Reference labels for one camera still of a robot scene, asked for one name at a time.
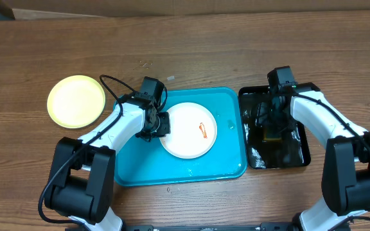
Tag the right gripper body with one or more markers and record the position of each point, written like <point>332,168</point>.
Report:
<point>272,116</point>

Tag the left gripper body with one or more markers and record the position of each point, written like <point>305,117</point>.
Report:
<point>162,128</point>

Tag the green yellow sponge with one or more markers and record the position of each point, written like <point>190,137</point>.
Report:
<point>271,134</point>

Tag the white plate with ketchup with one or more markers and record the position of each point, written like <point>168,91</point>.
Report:
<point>193,131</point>

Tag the yellow-green plate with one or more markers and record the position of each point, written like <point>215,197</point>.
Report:
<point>76,101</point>

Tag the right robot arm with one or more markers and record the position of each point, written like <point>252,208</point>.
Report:
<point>346,172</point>

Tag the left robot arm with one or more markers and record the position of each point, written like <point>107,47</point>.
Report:
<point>80,184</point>

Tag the black water tray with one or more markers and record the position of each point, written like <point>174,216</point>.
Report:
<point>291,151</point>

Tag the teal plastic tray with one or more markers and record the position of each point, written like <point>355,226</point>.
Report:
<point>148,163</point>

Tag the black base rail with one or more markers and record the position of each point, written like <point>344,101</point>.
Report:
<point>272,226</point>

